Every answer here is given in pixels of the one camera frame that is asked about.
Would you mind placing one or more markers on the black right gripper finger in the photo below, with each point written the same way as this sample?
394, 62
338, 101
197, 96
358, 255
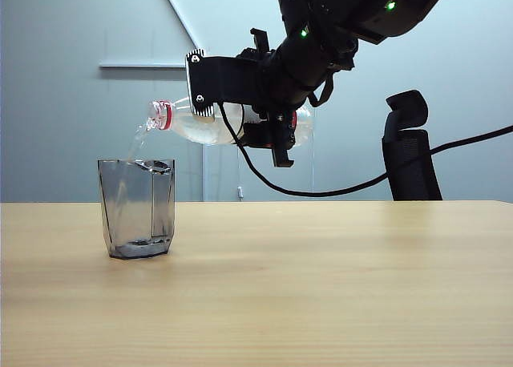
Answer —
260, 135
224, 80

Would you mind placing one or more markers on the clear red-label water bottle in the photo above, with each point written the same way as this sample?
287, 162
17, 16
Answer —
192, 130

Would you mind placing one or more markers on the grey transparent faceted mug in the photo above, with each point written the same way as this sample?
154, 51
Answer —
128, 210

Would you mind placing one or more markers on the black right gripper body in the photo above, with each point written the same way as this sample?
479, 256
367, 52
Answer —
276, 90

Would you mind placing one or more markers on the black mesh office chair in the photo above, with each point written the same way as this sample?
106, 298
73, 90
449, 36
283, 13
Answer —
413, 166

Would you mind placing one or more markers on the slanted white wall conduit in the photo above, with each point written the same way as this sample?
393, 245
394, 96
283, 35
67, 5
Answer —
178, 16

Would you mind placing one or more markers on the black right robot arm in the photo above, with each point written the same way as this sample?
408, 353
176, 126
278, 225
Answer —
344, 10

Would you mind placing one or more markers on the long white wall rail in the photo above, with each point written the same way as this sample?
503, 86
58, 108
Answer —
140, 66

